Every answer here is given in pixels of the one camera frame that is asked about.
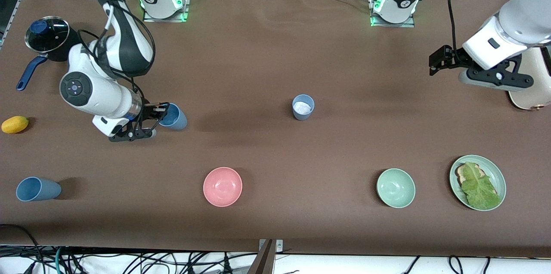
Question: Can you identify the pink bowl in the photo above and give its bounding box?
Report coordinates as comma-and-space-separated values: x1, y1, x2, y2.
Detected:
203, 167, 243, 208

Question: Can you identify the toasted bread slice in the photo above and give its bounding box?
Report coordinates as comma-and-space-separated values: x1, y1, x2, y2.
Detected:
456, 163, 487, 186

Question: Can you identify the green lettuce leaf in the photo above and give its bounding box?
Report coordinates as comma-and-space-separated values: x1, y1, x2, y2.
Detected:
461, 162, 502, 210

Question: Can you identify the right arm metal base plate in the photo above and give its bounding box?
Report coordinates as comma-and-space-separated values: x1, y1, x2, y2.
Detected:
142, 0, 190, 22

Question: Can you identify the black pot blue handle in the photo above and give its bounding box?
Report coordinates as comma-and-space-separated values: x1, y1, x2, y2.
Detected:
16, 28, 81, 91

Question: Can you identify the cream white kettle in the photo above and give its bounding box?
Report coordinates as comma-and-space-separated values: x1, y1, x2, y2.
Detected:
508, 46, 551, 111

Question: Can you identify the green plate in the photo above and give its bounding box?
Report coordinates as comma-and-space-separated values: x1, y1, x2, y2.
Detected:
449, 155, 507, 212

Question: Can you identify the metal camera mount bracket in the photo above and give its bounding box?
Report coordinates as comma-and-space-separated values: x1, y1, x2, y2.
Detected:
248, 239, 284, 274

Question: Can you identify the mint green bowl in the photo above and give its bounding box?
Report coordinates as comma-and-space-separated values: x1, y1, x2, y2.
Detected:
376, 168, 416, 209

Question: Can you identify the blue cup holding paper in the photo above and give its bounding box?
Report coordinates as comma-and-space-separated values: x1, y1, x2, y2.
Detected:
292, 94, 315, 121

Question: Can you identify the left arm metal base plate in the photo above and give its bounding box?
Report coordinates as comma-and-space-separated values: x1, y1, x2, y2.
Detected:
369, 0, 416, 28

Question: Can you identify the yellow lemon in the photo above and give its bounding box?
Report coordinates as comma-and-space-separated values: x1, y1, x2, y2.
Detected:
1, 115, 30, 134

